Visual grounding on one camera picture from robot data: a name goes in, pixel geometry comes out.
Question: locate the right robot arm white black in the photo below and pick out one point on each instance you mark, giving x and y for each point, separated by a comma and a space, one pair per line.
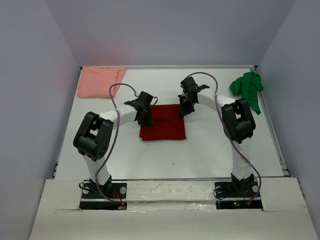
238, 125

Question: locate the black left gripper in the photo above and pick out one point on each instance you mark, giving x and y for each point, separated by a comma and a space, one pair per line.
147, 122

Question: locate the green t-shirt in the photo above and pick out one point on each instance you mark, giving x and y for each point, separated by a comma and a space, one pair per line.
248, 86

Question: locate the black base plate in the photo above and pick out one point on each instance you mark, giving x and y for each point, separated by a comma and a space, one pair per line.
91, 199
228, 199

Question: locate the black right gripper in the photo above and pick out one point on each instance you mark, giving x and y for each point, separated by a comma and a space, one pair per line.
185, 111

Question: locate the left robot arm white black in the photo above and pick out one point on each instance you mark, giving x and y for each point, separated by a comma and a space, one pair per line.
96, 137

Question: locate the folded pink t-shirt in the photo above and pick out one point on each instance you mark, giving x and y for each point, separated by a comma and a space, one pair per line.
95, 82

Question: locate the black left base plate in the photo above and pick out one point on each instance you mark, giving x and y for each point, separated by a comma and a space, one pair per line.
91, 199

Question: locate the red t-shirt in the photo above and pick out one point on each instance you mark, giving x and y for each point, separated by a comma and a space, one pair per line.
167, 125

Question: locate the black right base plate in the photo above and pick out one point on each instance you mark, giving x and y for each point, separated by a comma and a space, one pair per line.
228, 199

